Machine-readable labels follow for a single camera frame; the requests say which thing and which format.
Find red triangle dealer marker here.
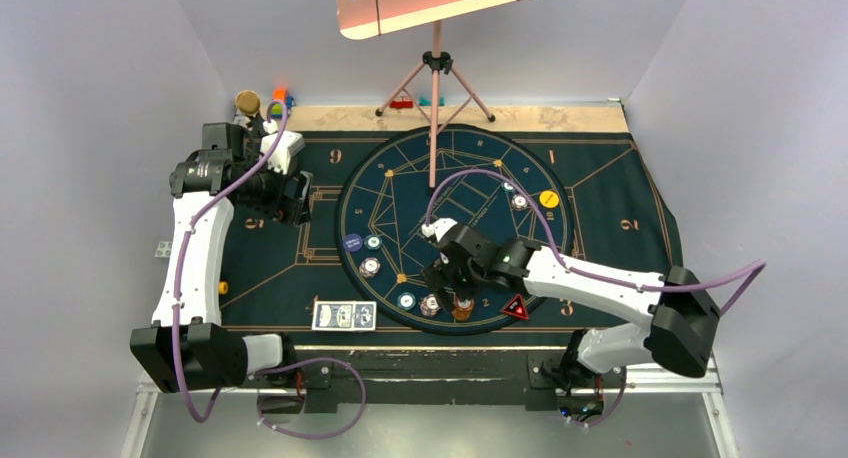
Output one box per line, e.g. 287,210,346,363
501,294,529,320

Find blue small blind button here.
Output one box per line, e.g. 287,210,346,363
342,233,364,253

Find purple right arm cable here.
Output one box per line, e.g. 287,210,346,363
423,168,768,430

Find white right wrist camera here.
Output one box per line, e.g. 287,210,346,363
421,218,458,244

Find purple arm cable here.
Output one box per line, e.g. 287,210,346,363
423,168,768,430
170,99,368,441

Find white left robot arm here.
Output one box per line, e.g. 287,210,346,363
130,131,312,393

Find round dark blue mat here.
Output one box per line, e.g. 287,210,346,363
335,125,579,336

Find blue playing card deck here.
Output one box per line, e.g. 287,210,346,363
311,301,377,332

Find colourful toy blocks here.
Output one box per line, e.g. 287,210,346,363
272,88,295,109

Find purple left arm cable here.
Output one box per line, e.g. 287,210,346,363
170,99,368,441

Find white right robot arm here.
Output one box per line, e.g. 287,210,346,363
421,219,721,385

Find teal toy block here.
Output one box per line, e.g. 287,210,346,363
418,97,445,107

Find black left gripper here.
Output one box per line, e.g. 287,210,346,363
236,152,310,225

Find purple chips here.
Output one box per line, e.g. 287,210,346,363
358,257,381,279

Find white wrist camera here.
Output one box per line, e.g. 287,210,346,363
260,130,305,176
421,218,458,244

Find gold round lid jar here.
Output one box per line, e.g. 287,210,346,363
234,90,261,117

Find orange poker chip stack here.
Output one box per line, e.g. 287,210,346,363
452,297,475,322

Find red toy block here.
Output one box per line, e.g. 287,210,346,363
389,97,415,109

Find grey toy brick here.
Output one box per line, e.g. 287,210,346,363
154,241,173,259

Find green poker chip stack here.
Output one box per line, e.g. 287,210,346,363
396,292,418,311

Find purple white poker chip stack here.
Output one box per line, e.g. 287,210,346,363
419,294,441,317

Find yellow big blind button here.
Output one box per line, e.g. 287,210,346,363
538,190,561,209

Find pink tripod stand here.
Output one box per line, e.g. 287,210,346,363
374,20,496,192

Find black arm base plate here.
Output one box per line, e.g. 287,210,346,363
235,348,627,417

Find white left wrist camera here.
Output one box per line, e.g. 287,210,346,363
260,130,305,176

